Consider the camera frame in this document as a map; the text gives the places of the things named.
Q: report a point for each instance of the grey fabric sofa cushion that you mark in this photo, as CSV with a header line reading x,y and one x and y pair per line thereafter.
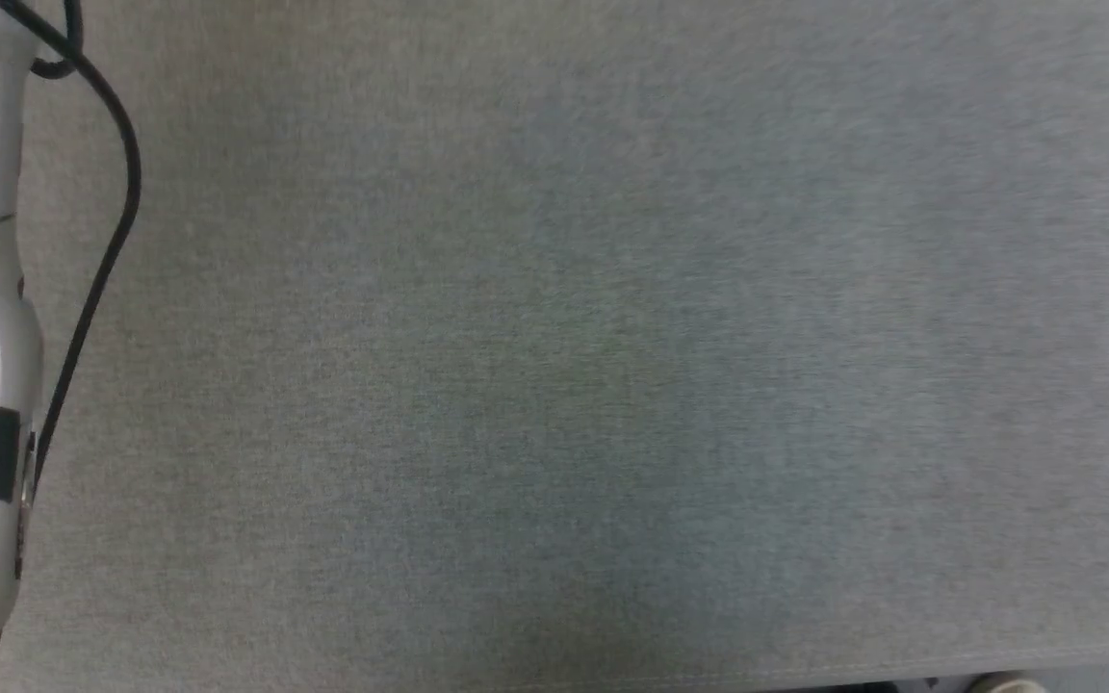
x,y
612,346

